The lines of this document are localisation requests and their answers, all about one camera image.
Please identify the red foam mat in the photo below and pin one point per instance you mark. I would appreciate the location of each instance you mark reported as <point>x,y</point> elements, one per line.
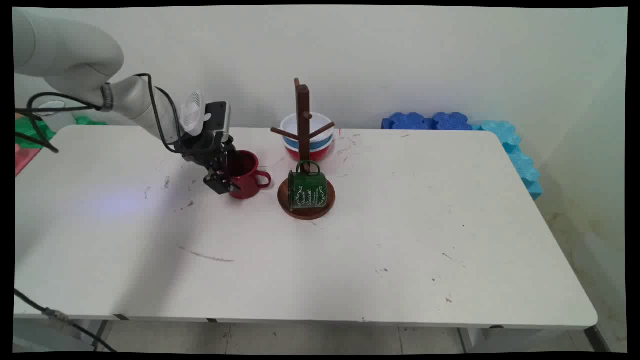
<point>25,157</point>

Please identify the dark blue foam mat piece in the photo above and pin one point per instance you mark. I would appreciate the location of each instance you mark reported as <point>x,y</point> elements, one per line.
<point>451,121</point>
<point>407,121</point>

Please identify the dark wooden mug tree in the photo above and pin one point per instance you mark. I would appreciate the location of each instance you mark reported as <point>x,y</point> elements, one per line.
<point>302,115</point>

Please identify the blue bowl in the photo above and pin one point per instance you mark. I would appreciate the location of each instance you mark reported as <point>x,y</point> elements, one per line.
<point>322,142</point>

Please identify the white table leg frame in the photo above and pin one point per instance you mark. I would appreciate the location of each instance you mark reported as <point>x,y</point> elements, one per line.
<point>500,339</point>

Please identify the green foam mat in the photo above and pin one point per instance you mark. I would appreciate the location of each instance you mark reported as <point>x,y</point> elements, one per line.
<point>30,131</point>

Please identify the green enamel mug white print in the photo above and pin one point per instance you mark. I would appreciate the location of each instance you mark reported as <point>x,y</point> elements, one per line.
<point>307,192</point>

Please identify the silver black wrist camera box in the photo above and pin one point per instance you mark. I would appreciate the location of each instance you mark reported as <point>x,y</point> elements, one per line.
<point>219,117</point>

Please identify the red bowl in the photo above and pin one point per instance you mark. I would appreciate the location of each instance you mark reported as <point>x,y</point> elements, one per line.
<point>320,152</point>

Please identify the grey table leg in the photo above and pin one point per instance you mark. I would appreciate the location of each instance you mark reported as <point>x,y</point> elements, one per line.
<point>100,334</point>

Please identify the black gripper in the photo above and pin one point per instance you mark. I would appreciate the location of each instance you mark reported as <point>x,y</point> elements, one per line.
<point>202,150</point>

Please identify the light blue foam mat piece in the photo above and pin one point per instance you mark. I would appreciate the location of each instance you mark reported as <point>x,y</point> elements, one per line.
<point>535,190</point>
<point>522,165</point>
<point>500,132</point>

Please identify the dark metal table leg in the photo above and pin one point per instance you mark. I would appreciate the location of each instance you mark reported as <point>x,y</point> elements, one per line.
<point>597,339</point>

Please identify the translucent white container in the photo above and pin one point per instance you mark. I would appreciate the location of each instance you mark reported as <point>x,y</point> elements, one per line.
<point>57,117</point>

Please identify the white bowl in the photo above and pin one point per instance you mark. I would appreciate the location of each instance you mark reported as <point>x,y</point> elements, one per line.
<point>320,122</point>

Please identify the red mug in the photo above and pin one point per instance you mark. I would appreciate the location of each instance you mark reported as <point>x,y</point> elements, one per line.
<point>247,186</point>

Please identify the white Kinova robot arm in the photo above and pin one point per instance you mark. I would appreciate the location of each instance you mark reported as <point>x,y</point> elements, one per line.
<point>65,50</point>

